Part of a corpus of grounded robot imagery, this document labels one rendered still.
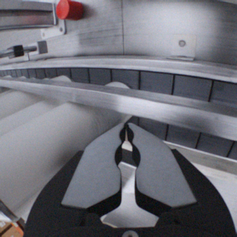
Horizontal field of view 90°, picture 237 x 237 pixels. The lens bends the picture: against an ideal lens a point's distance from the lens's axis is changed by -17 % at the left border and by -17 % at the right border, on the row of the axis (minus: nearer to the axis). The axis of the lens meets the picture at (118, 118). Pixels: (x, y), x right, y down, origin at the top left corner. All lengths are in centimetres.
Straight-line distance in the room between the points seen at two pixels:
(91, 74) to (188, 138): 15
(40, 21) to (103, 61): 16
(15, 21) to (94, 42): 14
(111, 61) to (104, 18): 9
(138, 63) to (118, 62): 3
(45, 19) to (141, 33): 18
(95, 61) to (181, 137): 15
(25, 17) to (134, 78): 22
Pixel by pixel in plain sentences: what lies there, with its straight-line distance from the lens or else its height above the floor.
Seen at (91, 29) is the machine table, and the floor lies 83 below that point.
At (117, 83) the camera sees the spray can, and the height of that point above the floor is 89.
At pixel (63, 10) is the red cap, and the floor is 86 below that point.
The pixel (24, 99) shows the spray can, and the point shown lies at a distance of 19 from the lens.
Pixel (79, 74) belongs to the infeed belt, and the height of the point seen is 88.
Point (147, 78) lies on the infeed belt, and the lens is 16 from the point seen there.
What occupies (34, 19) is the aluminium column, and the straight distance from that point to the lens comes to 30.
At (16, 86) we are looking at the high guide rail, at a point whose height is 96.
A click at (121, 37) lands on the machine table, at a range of 23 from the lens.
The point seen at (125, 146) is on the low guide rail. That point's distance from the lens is 17.
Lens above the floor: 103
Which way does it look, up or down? 48 degrees down
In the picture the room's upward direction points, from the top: 129 degrees counter-clockwise
